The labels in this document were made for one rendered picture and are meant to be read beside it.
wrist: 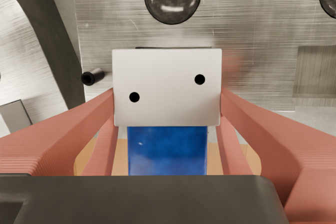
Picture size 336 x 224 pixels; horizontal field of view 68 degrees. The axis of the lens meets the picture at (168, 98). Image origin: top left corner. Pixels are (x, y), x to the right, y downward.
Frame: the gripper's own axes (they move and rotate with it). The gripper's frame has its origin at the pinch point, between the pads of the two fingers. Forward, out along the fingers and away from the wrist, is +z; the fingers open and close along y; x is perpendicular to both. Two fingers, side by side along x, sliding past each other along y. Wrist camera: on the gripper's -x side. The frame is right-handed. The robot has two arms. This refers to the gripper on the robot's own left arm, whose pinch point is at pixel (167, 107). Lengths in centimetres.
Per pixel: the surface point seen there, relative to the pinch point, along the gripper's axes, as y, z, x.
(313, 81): -11.2, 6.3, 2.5
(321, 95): -11.7, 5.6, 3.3
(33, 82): 12.6, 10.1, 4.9
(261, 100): -6.6, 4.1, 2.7
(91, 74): 5.1, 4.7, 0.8
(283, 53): -7.6, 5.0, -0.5
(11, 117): 14.1, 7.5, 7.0
